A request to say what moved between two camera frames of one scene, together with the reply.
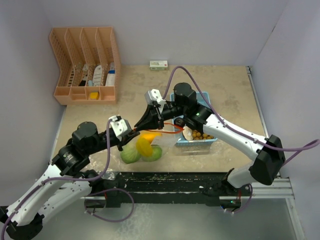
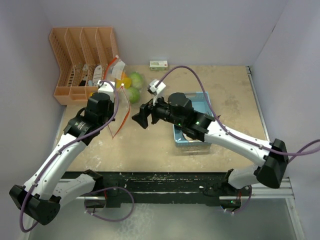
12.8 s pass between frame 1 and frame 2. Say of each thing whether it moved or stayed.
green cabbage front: moved
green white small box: stayed
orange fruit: moved
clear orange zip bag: moved
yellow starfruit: moved
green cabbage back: moved
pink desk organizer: stayed
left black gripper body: moved
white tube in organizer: stayed
